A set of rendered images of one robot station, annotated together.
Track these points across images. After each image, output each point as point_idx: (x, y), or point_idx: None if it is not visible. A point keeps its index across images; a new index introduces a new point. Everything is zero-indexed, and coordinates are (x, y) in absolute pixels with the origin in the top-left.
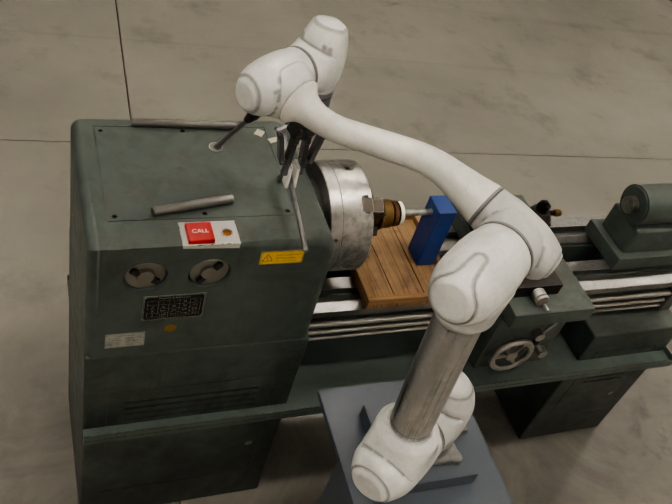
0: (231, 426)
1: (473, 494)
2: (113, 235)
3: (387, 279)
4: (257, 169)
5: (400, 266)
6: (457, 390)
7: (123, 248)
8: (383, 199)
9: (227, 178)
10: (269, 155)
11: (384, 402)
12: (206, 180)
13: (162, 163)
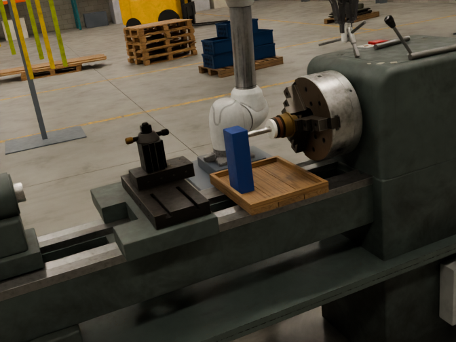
0: None
1: (197, 163)
2: (415, 36)
3: (267, 172)
4: (375, 56)
5: (258, 180)
6: (222, 98)
7: None
8: (286, 117)
9: (388, 51)
10: (374, 60)
11: (254, 160)
12: (398, 49)
13: (430, 46)
